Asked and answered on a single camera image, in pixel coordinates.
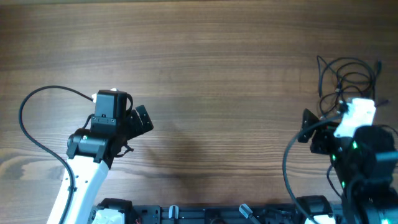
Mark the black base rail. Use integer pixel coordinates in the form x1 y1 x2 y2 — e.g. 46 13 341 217
88 203 346 224

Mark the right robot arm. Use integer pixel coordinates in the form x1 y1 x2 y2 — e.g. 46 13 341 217
295 108 397 223

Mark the thick black USB-C cable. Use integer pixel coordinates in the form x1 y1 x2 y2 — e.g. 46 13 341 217
316 55 382 100

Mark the left camera cable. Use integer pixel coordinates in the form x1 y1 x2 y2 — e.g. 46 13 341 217
18 85 96 224

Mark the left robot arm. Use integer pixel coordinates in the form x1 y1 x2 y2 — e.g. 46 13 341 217
47 89 154 223

